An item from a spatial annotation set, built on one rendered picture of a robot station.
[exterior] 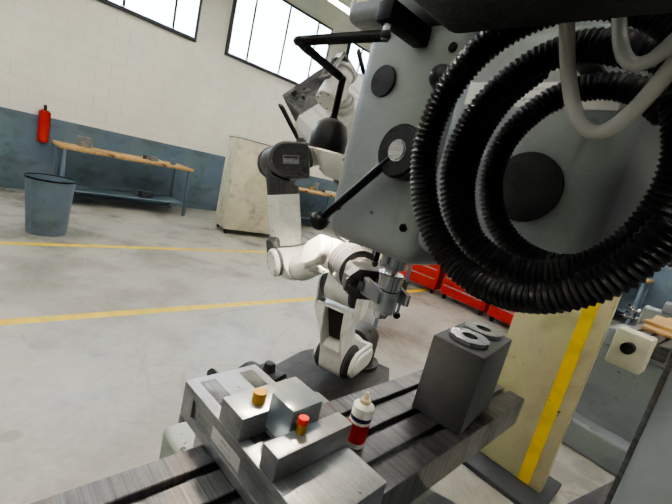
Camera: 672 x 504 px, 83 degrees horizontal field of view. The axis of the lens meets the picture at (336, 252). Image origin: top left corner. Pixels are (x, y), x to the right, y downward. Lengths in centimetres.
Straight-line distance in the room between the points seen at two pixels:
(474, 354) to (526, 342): 154
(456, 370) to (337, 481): 40
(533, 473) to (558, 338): 75
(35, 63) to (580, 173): 778
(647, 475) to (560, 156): 26
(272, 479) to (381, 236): 36
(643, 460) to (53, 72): 793
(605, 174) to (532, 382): 208
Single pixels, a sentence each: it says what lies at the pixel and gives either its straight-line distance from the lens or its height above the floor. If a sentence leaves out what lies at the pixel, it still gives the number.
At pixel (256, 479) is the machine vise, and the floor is 97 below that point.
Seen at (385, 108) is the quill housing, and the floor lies 151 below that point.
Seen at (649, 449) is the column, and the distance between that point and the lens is 32.
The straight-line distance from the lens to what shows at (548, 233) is 43.
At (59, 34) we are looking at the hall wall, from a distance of 801.
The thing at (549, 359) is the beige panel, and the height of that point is 73.
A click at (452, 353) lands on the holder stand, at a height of 109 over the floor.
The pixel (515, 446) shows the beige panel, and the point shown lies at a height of 19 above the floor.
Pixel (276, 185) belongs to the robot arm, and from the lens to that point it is 106.
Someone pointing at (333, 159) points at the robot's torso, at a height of 144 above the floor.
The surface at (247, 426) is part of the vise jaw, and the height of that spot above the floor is 102.
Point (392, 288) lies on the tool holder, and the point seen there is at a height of 125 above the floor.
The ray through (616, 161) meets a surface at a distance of 43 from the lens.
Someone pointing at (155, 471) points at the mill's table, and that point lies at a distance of 70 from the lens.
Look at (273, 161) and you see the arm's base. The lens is 104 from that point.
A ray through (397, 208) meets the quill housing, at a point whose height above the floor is 138.
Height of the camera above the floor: 141
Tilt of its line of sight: 11 degrees down
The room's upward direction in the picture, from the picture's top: 14 degrees clockwise
